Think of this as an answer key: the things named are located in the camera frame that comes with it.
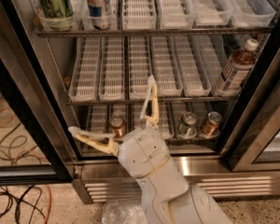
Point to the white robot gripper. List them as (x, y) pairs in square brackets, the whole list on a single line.
[(144, 154)]

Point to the redbull can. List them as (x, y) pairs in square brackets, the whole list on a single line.
[(100, 12)]

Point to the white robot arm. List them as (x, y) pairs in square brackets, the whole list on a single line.
[(167, 197)]

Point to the copper can bottom left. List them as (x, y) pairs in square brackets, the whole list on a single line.
[(116, 125)]

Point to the copper can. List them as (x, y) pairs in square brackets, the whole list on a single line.
[(211, 123), (116, 125)]

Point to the silver green can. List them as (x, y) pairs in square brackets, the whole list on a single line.
[(187, 125)]

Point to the copper can bottom right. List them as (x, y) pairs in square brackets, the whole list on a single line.
[(211, 123)]

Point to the open glass fridge door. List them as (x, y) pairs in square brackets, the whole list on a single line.
[(31, 83)]

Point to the right glass fridge door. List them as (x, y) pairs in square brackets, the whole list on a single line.
[(259, 147)]

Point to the green drink can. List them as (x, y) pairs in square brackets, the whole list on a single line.
[(57, 9)]

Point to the clear plastic container on floor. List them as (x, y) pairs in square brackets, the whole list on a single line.
[(126, 211)]

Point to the brown tea bottle white cap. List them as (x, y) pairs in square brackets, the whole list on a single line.
[(238, 66)]

